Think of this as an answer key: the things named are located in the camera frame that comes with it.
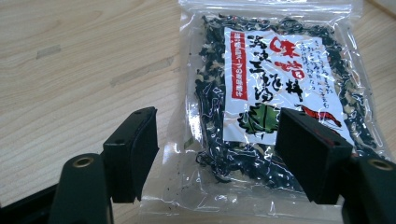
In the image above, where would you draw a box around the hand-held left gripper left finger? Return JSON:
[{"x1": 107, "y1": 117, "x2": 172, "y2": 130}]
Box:
[{"x1": 49, "y1": 105, "x2": 160, "y2": 224}]

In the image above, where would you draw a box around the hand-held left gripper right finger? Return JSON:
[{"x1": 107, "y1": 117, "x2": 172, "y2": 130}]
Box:
[{"x1": 275, "y1": 106, "x2": 396, "y2": 224}]

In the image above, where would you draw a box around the clear dried seaweed packet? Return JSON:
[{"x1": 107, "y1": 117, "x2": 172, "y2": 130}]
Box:
[{"x1": 139, "y1": 0, "x2": 394, "y2": 218}]

